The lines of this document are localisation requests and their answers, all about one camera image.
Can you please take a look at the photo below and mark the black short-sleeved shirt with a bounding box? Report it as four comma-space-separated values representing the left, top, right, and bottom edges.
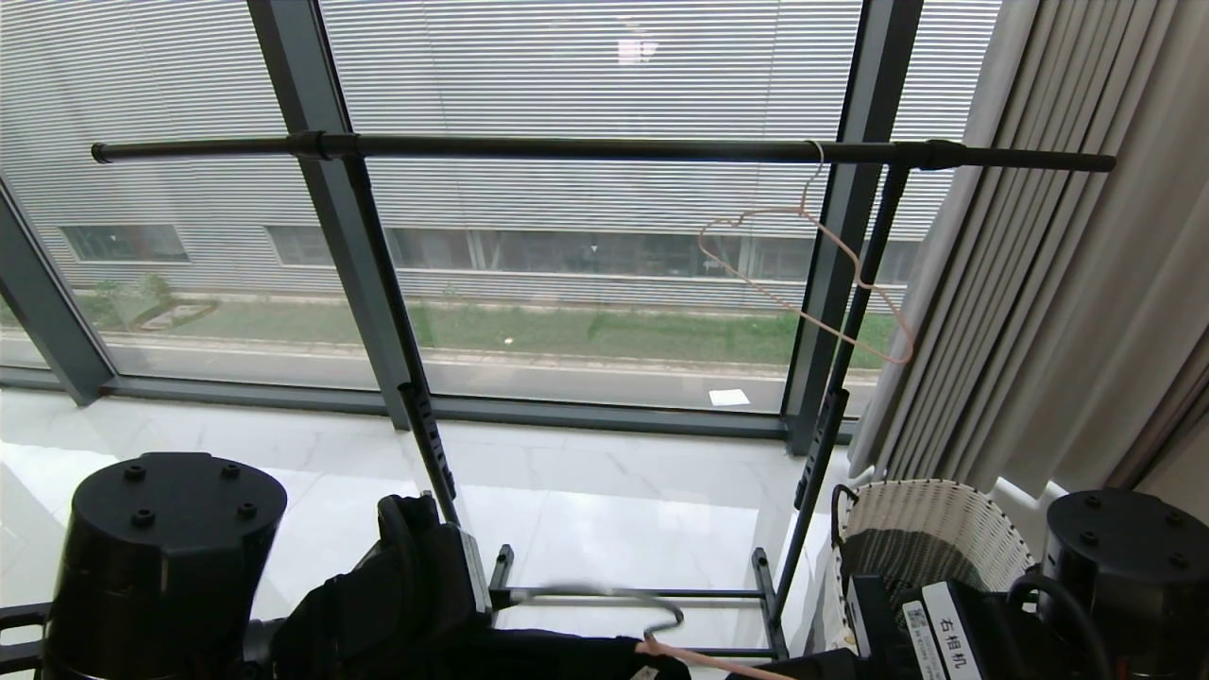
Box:
272, 567, 692, 680

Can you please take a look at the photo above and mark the window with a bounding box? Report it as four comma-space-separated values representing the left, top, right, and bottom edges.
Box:
0, 0, 1002, 456

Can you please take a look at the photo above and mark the beige curtain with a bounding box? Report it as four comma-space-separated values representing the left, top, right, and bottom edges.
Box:
847, 0, 1209, 530

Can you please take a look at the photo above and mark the pink clothes hanger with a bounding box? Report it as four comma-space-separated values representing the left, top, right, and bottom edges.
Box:
510, 584, 799, 680
697, 142, 915, 368

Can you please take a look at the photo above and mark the black cable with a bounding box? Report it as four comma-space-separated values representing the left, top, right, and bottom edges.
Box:
1006, 573, 1114, 680

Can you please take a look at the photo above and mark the white laundry basket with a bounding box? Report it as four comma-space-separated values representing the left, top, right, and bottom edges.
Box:
824, 479, 1037, 655

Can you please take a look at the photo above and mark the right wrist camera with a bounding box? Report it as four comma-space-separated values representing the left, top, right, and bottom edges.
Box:
843, 574, 1040, 680

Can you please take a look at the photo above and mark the black clothes rack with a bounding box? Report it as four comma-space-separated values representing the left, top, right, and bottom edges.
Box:
92, 132, 1117, 662

